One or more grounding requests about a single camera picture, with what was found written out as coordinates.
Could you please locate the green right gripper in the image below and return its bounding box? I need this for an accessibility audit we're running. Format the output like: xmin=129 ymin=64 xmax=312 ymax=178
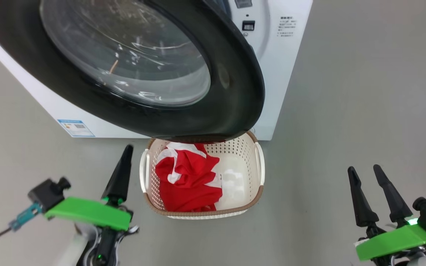
xmin=348 ymin=164 xmax=426 ymax=266

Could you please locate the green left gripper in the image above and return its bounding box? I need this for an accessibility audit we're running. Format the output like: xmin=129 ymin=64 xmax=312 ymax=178
xmin=45 ymin=144 xmax=140 ymax=266

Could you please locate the black round glass washer door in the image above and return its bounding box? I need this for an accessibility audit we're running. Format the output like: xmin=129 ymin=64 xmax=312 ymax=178
xmin=0 ymin=0 xmax=266 ymax=144

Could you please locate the cream perforated basket brown rim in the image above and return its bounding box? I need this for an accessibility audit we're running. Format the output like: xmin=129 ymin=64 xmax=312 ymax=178
xmin=139 ymin=131 xmax=265 ymax=220

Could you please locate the white front-load washing machine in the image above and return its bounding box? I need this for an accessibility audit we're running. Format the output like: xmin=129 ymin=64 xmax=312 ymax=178
xmin=0 ymin=0 xmax=313 ymax=141

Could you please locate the blue energy label sticker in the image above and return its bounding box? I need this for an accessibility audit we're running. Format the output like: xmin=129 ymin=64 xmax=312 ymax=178
xmin=57 ymin=119 xmax=96 ymax=138

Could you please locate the teal left camera cable plug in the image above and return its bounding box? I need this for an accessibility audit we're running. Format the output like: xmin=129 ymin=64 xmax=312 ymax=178
xmin=9 ymin=202 xmax=44 ymax=232

